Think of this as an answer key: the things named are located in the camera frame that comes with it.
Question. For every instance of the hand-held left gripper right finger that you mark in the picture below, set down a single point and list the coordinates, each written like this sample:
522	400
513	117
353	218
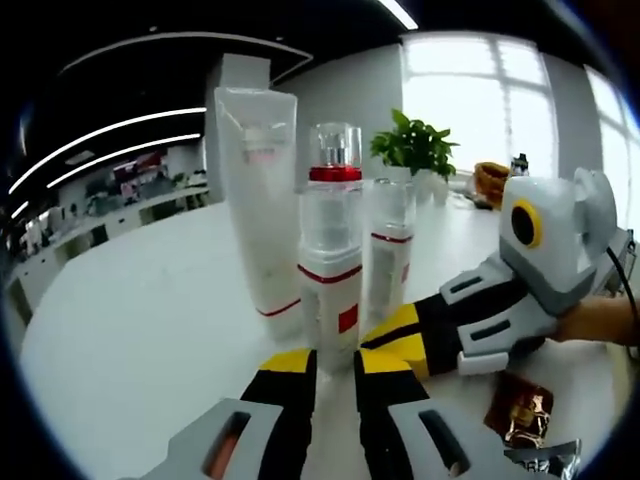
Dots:
390	430

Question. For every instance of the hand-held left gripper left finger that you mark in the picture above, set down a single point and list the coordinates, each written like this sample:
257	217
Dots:
280	430

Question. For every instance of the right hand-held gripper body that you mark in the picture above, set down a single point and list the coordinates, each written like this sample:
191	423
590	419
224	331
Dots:
570	240

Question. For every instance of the gold skincare sachet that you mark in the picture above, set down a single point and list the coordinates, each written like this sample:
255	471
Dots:
522	407

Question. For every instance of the white bottle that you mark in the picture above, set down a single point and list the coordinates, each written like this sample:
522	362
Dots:
387	270

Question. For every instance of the red-collar skincare bottle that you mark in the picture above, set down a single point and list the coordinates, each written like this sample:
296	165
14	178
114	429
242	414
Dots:
330	290

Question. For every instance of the white skincare tube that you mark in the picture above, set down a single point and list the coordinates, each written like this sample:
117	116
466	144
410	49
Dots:
260	210

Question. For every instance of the person's right hand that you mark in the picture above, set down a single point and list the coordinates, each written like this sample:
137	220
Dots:
595	320

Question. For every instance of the orange object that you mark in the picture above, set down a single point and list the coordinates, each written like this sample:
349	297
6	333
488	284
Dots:
490	182

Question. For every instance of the potted green plant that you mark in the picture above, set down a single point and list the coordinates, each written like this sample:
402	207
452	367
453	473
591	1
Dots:
415	142

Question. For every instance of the white office desks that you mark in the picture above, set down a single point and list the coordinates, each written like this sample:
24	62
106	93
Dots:
100	225

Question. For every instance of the long ceiling light strip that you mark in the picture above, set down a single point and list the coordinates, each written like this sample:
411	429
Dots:
397	12

